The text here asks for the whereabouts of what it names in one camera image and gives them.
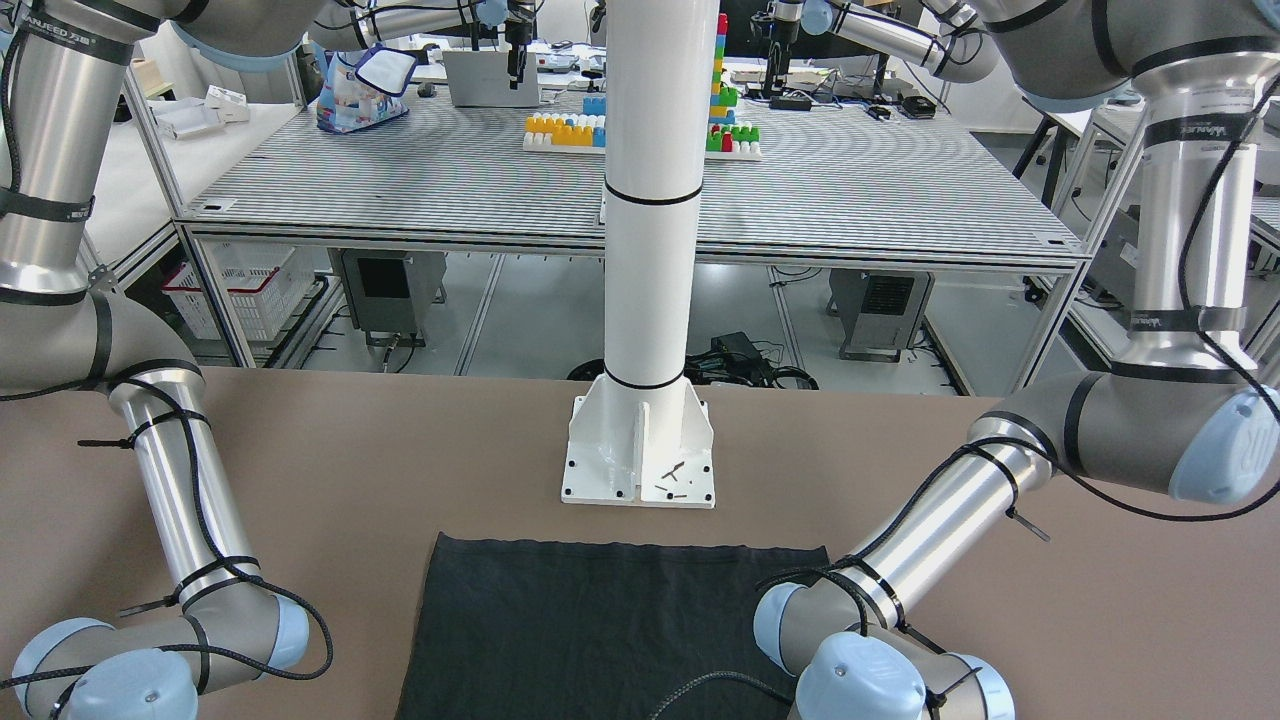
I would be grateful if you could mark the grey laptop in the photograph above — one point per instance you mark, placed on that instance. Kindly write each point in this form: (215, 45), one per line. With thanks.
(481, 79)

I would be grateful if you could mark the colourful building blocks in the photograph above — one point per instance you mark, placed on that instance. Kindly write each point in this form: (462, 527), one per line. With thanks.
(664, 100)

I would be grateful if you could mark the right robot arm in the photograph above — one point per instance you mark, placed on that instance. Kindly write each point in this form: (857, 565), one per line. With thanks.
(62, 73)

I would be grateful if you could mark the blue white plastic bag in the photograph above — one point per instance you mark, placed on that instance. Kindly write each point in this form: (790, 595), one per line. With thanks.
(363, 89)

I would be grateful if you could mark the white plastic basket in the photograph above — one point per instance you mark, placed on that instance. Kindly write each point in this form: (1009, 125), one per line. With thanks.
(265, 281)

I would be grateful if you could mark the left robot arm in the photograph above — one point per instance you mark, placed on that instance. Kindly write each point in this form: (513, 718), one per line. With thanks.
(1179, 412)

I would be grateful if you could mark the black t-shirt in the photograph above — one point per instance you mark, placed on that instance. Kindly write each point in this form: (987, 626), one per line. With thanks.
(555, 630)

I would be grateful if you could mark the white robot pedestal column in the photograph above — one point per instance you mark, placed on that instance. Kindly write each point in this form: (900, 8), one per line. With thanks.
(641, 436)

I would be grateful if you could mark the striped aluminium workbench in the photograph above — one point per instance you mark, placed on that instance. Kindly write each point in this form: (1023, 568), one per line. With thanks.
(833, 188)

